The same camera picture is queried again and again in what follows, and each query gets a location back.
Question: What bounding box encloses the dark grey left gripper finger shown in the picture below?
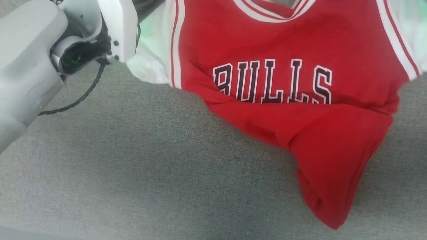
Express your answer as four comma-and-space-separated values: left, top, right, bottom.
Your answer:
133, 0, 166, 23

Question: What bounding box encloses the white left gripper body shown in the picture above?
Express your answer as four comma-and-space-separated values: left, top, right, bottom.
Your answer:
97, 0, 139, 64

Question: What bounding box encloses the red white Bulls jersey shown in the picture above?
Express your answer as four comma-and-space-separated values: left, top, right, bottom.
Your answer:
126, 0, 427, 230

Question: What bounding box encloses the grey fabric sofa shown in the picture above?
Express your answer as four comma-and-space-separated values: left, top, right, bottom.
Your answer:
0, 0, 427, 240

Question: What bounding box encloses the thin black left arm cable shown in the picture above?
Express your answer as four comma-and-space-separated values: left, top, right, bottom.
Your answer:
38, 60, 108, 116

